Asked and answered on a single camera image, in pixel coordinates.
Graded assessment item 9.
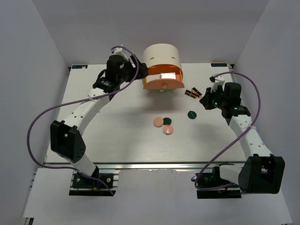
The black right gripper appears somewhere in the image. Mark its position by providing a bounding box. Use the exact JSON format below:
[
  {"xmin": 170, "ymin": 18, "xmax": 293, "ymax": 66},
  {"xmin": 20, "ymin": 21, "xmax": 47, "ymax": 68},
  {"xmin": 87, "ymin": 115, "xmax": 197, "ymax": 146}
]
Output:
[{"xmin": 200, "ymin": 86, "xmax": 227, "ymax": 110}]

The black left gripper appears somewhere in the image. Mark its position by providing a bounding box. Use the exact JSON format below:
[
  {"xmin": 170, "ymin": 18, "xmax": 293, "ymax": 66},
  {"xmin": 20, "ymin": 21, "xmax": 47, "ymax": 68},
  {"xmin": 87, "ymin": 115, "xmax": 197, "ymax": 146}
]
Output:
[{"xmin": 117, "ymin": 54, "xmax": 148, "ymax": 84}]

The yellow drawer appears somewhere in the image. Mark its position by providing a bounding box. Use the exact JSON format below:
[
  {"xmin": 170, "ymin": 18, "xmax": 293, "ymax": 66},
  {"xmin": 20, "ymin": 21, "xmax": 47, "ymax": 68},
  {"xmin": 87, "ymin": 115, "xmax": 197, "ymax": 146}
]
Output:
[{"xmin": 142, "ymin": 78, "xmax": 146, "ymax": 87}]

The orange top drawer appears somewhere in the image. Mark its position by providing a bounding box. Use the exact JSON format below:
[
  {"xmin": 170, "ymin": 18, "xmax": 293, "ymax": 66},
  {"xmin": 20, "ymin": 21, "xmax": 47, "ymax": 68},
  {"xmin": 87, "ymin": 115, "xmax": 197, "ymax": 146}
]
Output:
[{"xmin": 143, "ymin": 64, "xmax": 185, "ymax": 90}]

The green round compact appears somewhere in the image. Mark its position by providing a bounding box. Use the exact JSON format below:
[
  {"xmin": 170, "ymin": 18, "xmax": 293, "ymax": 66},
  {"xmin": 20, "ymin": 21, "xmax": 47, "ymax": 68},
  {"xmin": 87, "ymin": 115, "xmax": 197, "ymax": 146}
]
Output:
[{"xmin": 187, "ymin": 111, "xmax": 197, "ymax": 120}]

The pink square compact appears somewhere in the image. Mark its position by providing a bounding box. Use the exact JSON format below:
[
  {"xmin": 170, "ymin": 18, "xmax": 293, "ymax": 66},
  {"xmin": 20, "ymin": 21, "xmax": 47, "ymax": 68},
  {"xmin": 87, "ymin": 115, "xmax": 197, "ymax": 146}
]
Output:
[{"xmin": 160, "ymin": 73, "xmax": 176, "ymax": 80}]

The peach puff with ribbon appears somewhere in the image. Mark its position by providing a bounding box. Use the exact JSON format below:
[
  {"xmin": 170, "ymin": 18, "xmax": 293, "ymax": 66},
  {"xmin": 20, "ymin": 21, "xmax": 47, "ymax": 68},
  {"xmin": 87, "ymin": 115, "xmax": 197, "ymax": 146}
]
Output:
[{"xmin": 163, "ymin": 125, "xmax": 174, "ymax": 135}]

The peach powder puff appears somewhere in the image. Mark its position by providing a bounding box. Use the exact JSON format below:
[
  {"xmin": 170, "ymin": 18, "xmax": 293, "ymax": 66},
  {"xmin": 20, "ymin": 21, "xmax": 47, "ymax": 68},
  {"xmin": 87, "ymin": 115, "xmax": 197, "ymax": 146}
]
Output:
[{"xmin": 153, "ymin": 117, "xmax": 164, "ymax": 128}]

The white square compact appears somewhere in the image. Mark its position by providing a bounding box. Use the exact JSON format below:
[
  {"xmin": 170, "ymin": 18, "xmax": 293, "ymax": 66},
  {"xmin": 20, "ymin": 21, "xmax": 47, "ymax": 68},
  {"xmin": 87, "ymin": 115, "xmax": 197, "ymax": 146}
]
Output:
[{"xmin": 146, "ymin": 74, "xmax": 161, "ymax": 83}]

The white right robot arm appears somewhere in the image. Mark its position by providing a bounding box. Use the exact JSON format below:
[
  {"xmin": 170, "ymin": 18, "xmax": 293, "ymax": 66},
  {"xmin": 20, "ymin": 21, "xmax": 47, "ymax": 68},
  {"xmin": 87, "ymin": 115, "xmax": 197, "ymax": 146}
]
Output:
[{"xmin": 199, "ymin": 82, "xmax": 285, "ymax": 194}]

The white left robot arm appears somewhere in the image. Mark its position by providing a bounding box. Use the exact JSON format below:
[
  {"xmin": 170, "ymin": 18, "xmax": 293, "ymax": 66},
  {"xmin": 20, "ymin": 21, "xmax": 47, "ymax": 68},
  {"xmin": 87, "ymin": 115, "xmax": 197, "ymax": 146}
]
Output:
[{"xmin": 50, "ymin": 54, "xmax": 149, "ymax": 187}]

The black gold lipstick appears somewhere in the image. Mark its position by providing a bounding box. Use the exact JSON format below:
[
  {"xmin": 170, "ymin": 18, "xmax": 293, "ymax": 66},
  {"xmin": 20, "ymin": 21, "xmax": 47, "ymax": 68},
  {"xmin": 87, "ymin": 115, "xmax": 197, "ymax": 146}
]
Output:
[
  {"xmin": 185, "ymin": 90, "xmax": 198, "ymax": 98},
  {"xmin": 191, "ymin": 87, "xmax": 201, "ymax": 96}
]

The cream round drawer organizer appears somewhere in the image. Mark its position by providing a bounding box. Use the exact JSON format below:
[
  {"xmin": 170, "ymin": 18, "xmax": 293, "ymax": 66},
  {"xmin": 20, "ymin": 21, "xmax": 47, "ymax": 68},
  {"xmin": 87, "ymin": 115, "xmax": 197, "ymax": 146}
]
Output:
[{"xmin": 142, "ymin": 43, "xmax": 183, "ymax": 93}]

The grey bottom drawer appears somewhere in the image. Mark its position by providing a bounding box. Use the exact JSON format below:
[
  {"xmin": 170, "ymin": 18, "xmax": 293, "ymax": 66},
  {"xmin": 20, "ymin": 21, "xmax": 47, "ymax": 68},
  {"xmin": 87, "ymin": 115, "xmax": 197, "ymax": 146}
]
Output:
[{"xmin": 147, "ymin": 89, "xmax": 175, "ymax": 93}]

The dark green powder puff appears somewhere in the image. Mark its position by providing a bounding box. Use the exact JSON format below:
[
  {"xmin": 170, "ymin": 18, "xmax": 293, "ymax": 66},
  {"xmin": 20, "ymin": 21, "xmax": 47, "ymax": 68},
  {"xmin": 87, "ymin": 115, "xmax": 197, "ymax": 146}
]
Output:
[{"xmin": 163, "ymin": 117, "xmax": 172, "ymax": 125}]

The left blue table label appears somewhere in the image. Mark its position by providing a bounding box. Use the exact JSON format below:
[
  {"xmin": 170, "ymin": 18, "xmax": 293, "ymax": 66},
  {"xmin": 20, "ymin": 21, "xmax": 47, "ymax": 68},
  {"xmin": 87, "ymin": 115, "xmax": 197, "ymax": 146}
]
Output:
[{"xmin": 71, "ymin": 65, "xmax": 88, "ymax": 69}]

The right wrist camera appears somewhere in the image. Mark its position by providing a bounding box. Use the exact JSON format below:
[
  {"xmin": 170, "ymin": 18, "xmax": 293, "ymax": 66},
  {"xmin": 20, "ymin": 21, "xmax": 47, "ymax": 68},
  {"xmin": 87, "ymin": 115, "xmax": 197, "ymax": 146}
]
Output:
[{"xmin": 210, "ymin": 74, "xmax": 225, "ymax": 93}]

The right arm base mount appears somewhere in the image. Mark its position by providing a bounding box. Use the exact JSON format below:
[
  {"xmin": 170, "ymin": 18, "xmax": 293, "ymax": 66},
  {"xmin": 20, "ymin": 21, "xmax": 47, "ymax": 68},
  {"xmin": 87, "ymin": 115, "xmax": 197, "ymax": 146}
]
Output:
[{"xmin": 191, "ymin": 164, "xmax": 242, "ymax": 199}]

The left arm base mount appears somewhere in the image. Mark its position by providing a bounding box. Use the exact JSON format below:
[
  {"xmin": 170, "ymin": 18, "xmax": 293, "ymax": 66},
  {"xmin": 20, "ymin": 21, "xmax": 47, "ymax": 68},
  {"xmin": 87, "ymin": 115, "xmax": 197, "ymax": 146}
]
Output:
[{"xmin": 68, "ymin": 169, "xmax": 120, "ymax": 197}]

